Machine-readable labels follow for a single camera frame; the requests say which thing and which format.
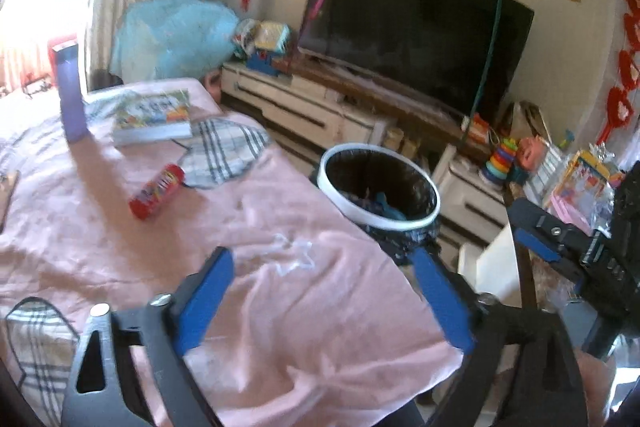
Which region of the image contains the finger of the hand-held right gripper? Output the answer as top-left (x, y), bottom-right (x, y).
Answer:
top-left (507, 198), bottom-right (601, 265)

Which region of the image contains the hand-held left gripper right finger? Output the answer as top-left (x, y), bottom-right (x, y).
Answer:
top-left (410, 247), bottom-right (588, 427)

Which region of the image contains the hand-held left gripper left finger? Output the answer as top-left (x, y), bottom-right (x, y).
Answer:
top-left (62, 246), bottom-right (236, 427)

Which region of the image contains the blue snack packet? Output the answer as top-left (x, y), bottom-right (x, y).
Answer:
top-left (372, 192), bottom-right (412, 221)

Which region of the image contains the black trash bin white rim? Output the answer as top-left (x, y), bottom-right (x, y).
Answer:
top-left (317, 143), bottom-right (442, 265)

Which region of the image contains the person's right forearm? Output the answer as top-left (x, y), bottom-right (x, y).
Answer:
top-left (574, 349), bottom-right (618, 427)

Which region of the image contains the plastic wrapped toy box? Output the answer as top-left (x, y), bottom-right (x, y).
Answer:
top-left (545, 149), bottom-right (626, 228)

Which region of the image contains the pink tablecloth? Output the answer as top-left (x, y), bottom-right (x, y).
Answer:
top-left (0, 77), bottom-right (463, 427)

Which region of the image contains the pink piggy toy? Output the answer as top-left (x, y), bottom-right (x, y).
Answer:
top-left (517, 136), bottom-right (548, 172)

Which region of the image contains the red snack can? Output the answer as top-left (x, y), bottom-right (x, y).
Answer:
top-left (129, 163), bottom-right (186, 220)

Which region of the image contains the orange toy phone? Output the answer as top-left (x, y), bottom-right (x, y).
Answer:
top-left (467, 114), bottom-right (493, 142)

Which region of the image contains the green stick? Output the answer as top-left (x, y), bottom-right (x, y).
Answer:
top-left (467, 0), bottom-right (502, 142)

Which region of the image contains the colourful picture book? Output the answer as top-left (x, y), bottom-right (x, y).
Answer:
top-left (111, 89), bottom-right (194, 146)

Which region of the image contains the white television cabinet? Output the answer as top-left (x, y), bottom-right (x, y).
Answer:
top-left (220, 57), bottom-right (526, 248)

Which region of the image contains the wooden board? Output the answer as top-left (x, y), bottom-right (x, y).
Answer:
top-left (0, 169), bottom-right (21, 233)

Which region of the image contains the purple bottle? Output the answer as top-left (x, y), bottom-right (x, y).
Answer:
top-left (51, 41), bottom-right (90, 142)

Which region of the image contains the blue toy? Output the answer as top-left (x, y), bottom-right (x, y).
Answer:
top-left (246, 49), bottom-right (291, 75)

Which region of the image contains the black flat television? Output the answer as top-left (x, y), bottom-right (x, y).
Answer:
top-left (298, 0), bottom-right (536, 122)

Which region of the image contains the light blue cloth cover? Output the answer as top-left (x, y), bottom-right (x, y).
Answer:
top-left (109, 0), bottom-right (241, 80)

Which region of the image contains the rainbow ring stacker toy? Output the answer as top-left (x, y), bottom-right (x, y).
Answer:
top-left (479, 139), bottom-right (521, 188)

